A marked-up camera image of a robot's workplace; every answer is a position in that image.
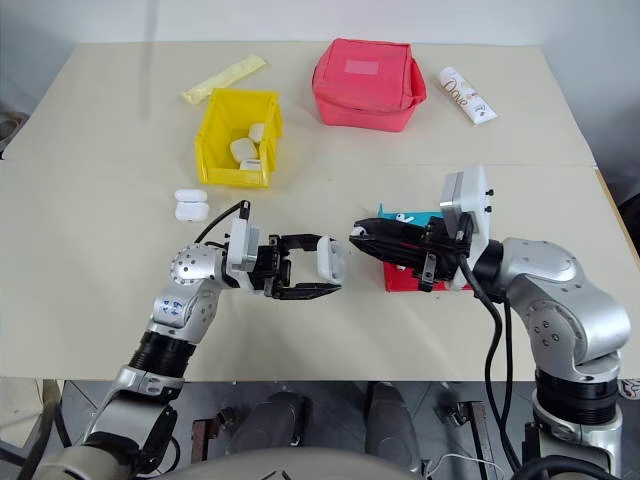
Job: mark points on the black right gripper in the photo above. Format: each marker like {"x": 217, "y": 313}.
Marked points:
{"x": 442, "y": 250}

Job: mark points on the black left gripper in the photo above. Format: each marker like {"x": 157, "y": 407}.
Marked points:
{"x": 267, "y": 267}

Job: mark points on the white earbud case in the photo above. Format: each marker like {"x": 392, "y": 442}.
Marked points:
{"x": 190, "y": 205}
{"x": 243, "y": 149}
{"x": 331, "y": 262}
{"x": 250, "y": 165}

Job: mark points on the white earbud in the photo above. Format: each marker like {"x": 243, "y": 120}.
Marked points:
{"x": 358, "y": 231}
{"x": 404, "y": 218}

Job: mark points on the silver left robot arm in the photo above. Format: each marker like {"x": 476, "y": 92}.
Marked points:
{"x": 190, "y": 270}

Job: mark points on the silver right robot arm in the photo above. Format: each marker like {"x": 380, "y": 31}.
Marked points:
{"x": 550, "y": 280}

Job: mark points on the yellow plastic bin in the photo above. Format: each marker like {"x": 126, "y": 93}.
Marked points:
{"x": 215, "y": 125}

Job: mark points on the red and teal box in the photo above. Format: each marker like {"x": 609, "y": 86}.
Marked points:
{"x": 395, "y": 281}

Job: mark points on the red fabric pouch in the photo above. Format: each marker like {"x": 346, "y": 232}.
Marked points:
{"x": 365, "y": 85}

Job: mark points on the white Dove tube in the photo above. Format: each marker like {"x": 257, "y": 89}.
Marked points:
{"x": 465, "y": 95}

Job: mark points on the pale yellow sachet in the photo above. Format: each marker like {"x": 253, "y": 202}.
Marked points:
{"x": 225, "y": 77}

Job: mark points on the grey robot torso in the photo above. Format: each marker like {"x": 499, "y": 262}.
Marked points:
{"x": 225, "y": 469}

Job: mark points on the dark object beside table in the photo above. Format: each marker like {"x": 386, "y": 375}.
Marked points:
{"x": 631, "y": 200}

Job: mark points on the grey object at table side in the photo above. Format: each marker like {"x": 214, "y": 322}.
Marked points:
{"x": 9, "y": 132}

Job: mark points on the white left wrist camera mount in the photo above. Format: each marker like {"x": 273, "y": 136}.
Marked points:
{"x": 241, "y": 250}

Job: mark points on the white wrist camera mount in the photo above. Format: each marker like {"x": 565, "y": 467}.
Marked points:
{"x": 241, "y": 250}
{"x": 475, "y": 200}

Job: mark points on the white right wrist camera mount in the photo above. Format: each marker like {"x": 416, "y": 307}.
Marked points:
{"x": 475, "y": 200}

